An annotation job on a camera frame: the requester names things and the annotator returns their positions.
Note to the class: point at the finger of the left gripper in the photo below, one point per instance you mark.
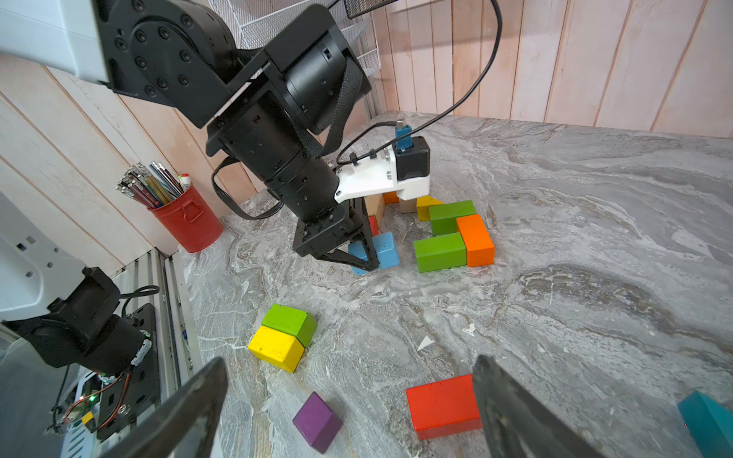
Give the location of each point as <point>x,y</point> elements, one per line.
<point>366,259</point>

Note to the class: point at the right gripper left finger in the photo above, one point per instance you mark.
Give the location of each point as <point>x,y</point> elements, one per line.
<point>186,424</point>

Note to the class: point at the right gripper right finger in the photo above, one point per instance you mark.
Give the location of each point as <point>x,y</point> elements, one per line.
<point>515,423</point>

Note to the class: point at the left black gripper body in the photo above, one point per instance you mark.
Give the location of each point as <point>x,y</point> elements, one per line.
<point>347,223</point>

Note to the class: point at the light blue block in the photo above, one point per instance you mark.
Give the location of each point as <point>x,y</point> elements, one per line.
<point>385,248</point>

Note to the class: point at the red block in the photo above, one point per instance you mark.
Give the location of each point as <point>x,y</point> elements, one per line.
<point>444,408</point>
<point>374,225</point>

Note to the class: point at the long orange block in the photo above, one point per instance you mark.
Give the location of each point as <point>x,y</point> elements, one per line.
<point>391,198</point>

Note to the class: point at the yellow triangle block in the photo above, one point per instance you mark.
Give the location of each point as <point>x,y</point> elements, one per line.
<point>424,204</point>

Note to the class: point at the purple cube block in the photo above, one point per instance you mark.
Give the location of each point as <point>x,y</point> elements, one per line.
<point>317,423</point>

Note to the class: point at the small natural wood block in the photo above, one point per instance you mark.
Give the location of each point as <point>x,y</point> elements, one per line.
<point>375,205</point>

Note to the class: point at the long natural wood block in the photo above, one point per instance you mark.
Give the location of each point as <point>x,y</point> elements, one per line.
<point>408,206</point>

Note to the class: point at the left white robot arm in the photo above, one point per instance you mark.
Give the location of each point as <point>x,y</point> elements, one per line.
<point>279,110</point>

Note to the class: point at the front yellow block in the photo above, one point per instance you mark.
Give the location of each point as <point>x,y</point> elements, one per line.
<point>277,348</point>

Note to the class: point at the red pen holder cup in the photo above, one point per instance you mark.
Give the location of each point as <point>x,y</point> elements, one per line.
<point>174,202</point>

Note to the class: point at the teal triangle block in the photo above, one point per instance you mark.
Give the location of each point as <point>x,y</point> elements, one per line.
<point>709,424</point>

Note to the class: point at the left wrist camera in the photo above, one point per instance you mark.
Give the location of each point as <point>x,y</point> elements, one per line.
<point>402,167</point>

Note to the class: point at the black wire mesh basket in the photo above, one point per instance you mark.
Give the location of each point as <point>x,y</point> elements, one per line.
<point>356,8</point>

